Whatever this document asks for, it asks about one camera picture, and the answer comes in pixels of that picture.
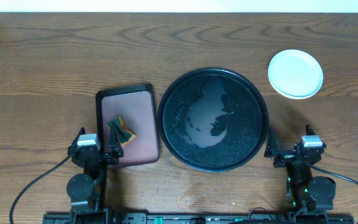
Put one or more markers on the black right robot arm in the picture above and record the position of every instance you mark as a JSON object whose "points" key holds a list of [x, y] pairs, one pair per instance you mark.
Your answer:
{"points": [[308, 193]]}

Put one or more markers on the yellow green scrub sponge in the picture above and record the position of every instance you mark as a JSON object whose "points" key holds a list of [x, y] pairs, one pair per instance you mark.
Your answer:
{"points": [[124, 135]]}

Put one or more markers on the mint green plate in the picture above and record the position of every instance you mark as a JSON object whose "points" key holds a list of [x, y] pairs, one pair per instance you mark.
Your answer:
{"points": [[295, 74]]}

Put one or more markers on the black rectangular water tray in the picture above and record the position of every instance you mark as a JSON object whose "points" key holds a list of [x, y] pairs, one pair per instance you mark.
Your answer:
{"points": [[136, 107]]}

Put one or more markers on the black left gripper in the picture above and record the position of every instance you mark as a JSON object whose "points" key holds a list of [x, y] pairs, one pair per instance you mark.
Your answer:
{"points": [[99, 156]]}

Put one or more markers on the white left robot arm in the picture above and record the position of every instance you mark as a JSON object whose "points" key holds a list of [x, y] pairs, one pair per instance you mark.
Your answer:
{"points": [[87, 189]]}

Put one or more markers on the round black serving tray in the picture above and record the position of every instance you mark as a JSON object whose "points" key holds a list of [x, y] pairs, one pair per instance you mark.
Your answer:
{"points": [[213, 119]]}

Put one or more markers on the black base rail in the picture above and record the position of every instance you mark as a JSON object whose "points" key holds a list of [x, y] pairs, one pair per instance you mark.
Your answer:
{"points": [[143, 218]]}

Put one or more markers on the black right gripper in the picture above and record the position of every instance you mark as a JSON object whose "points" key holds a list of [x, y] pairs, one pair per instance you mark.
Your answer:
{"points": [[287, 157]]}

